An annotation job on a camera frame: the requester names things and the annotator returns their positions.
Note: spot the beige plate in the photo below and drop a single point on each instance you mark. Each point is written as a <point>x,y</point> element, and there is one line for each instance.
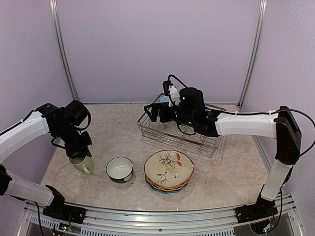
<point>174,162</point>

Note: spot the aluminium front rail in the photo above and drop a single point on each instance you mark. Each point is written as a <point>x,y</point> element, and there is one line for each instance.
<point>225,221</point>

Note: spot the blue dotted plate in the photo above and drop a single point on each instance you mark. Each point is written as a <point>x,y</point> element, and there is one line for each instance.
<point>164,190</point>

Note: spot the light blue faceted cup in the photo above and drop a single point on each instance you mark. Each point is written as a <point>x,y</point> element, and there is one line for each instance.
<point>163,99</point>

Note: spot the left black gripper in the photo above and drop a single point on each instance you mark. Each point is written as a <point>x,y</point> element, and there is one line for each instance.
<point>83,148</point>

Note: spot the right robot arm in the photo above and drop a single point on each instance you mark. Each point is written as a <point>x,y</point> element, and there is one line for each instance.
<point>187,107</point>

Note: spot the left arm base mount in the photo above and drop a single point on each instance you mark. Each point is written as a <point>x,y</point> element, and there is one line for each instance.
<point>71,214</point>

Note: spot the clear glass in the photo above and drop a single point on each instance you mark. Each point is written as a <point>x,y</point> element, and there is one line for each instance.
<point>160,126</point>

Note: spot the yellow dotted plate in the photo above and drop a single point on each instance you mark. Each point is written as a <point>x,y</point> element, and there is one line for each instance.
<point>164,186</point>
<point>165,179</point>

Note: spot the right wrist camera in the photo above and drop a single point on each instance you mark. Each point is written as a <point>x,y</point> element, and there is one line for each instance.
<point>171,92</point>

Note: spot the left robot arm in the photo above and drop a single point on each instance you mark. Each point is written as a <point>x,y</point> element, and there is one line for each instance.
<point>61,123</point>

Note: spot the metal wire dish rack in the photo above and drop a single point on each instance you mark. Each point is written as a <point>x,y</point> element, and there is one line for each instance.
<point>173,138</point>

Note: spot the right corner aluminium post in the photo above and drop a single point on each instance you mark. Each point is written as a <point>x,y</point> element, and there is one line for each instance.
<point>254,52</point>

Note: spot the green mug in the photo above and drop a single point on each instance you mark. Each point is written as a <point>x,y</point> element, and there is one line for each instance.
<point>84,165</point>

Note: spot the dark blue bowl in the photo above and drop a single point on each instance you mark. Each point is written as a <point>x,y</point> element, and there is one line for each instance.
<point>120,169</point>

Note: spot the corner aluminium post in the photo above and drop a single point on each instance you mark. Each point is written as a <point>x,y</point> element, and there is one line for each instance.
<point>254,52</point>
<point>60,43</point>

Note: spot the left corner aluminium post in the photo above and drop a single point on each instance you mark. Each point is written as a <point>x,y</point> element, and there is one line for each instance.
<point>60,43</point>

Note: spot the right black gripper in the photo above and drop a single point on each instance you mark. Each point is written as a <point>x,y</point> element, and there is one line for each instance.
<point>156,106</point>

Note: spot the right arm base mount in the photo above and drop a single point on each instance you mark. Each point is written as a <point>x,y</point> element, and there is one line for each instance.
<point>248,213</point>

